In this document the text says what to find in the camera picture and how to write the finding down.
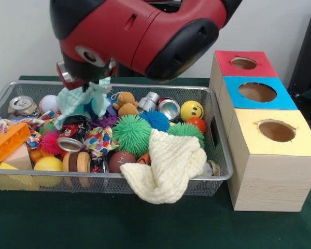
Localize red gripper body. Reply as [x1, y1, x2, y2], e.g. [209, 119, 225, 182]
[56, 61, 90, 90]

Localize mint green cloth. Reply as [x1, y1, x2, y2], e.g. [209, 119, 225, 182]
[54, 77, 113, 130]

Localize cream knitted cloth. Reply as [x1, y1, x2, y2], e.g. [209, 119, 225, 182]
[119, 129, 208, 204]

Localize clear mesh bin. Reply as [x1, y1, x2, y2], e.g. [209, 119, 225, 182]
[0, 79, 234, 197]

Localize wooden box with three holes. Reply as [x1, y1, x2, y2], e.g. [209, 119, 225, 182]
[209, 50, 311, 212]

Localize white baseball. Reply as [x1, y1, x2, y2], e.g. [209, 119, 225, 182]
[39, 95, 61, 114]

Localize crushed silver can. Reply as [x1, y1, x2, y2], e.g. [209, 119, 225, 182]
[9, 96, 38, 117]

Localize brown teddy bear toy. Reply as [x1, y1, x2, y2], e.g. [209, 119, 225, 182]
[112, 92, 140, 117]

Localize shiny silver can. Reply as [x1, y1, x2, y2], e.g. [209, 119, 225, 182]
[57, 136, 84, 153]

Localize pink spiky ball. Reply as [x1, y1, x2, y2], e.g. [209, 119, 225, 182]
[40, 131, 65, 155]

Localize colourful patterned cloth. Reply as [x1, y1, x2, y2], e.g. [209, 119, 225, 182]
[84, 126, 120, 157]

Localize green furry googly-eyed toy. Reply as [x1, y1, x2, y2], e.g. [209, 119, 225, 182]
[112, 115, 152, 158]

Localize orange toy brick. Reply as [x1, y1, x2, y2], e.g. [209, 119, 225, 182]
[0, 122, 32, 169]

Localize yellow tennis ball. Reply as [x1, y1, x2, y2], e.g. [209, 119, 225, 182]
[34, 157, 64, 187]

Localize large blue spiky ball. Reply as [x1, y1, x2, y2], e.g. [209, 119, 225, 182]
[140, 110, 171, 132]

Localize brown toy football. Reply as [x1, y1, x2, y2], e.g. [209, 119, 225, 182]
[108, 151, 137, 174]

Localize red-rimmed silver can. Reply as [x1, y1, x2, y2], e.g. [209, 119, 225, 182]
[158, 98, 181, 121]

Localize yellow smiley ball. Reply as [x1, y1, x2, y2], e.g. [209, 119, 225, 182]
[180, 101, 204, 122]

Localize green spiky ball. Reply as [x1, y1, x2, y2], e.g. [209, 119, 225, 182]
[167, 122, 205, 149]

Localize small red ball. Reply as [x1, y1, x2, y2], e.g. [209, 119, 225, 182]
[187, 117, 207, 134]

